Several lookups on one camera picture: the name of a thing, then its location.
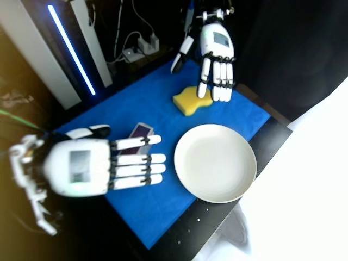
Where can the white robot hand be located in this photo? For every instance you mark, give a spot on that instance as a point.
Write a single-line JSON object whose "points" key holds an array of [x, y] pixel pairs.
{"points": [[79, 166], [217, 40]]}

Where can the cream round plate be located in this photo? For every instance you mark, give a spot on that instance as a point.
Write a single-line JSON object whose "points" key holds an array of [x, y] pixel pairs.
{"points": [[214, 163]]}

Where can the grey white cloth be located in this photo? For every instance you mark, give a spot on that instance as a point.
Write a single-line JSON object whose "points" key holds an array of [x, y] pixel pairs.
{"points": [[231, 239]]}

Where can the yellow green sponge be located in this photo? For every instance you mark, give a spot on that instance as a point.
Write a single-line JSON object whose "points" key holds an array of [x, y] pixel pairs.
{"points": [[187, 104]]}

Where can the white black tower panel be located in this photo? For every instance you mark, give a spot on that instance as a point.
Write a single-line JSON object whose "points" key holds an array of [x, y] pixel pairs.
{"points": [[32, 54]]}

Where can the white square adapter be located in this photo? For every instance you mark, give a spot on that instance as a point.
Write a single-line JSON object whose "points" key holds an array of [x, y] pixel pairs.
{"points": [[131, 54]]}

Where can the blue LED light strip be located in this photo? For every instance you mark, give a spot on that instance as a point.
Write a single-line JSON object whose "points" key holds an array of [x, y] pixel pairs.
{"points": [[71, 49]]}

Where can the purple card box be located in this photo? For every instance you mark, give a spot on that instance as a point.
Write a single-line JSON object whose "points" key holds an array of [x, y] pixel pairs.
{"points": [[140, 130]]}

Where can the white power strip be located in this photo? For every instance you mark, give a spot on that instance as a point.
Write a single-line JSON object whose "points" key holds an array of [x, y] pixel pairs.
{"points": [[148, 43]]}

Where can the blue fabric bag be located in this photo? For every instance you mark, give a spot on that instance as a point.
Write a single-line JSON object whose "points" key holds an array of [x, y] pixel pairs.
{"points": [[152, 108]]}

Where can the white blue hanging plug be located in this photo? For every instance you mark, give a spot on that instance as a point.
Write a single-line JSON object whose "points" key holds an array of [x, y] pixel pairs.
{"points": [[189, 15]]}

